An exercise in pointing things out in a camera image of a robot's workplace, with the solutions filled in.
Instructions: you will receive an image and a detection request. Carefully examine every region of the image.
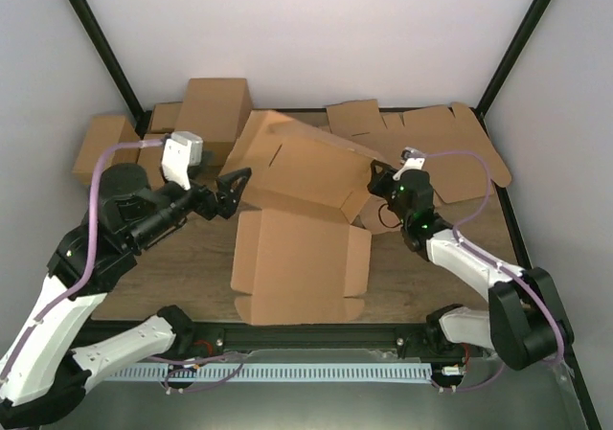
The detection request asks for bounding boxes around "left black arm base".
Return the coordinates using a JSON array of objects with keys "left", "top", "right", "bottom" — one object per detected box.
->
[{"left": 160, "top": 323, "right": 225, "bottom": 360}]

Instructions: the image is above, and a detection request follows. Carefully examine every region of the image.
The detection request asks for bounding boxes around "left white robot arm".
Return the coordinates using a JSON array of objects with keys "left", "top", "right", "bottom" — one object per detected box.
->
[{"left": 1, "top": 163, "right": 252, "bottom": 429}]

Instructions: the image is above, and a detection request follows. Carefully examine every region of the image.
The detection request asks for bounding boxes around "black aluminium frame rail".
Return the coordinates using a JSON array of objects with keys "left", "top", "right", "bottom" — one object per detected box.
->
[{"left": 60, "top": 322, "right": 567, "bottom": 354}]

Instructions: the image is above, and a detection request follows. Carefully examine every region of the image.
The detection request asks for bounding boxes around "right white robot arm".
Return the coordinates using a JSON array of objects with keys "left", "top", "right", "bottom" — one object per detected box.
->
[{"left": 368, "top": 152, "right": 574, "bottom": 371}]

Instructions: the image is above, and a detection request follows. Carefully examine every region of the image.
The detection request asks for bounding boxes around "rear small cardboard box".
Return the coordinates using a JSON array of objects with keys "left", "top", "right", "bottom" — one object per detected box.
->
[{"left": 148, "top": 102, "right": 182, "bottom": 134}]

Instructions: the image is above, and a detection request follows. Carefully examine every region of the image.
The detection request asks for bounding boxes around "stack of flat cardboard blanks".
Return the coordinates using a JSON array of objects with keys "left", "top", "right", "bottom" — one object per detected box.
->
[{"left": 327, "top": 99, "right": 511, "bottom": 214}]

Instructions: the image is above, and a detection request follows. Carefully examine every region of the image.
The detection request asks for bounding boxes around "light blue slotted cable duct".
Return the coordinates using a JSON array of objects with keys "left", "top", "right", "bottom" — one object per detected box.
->
[{"left": 108, "top": 363, "right": 432, "bottom": 384}]

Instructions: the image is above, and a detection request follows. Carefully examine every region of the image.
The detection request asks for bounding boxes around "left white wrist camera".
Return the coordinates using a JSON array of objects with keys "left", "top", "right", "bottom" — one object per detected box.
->
[{"left": 161, "top": 131, "right": 203, "bottom": 191}]

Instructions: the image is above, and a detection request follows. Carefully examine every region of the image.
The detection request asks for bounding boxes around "large folded cardboard box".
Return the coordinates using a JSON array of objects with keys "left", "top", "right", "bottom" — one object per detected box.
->
[{"left": 174, "top": 78, "right": 253, "bottom": 167}]

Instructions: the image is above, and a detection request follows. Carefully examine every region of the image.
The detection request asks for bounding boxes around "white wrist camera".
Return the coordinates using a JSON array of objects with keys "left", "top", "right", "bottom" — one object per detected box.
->
[
  {"left": 393, "top": 147, "right": 426, "bottom": 181},
  {"left": 161, "top": 131, "right": 203, "bottom": 191}
]

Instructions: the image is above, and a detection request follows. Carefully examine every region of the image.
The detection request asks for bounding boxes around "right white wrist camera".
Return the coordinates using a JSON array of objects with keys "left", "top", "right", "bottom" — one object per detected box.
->
[{"left": 393, "top": 147, "right": 426, "bottom": 181}]

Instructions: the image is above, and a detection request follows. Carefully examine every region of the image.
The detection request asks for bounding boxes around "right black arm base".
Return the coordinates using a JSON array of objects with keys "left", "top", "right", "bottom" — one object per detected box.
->
[{"left": 393, "top": 323, "right": 485, "bottom": 363}]

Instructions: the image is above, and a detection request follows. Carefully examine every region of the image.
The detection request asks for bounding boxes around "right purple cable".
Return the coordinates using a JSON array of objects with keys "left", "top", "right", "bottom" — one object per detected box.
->
[{"left": 420, "top": 149, "right": 566, "bottom": 395}]

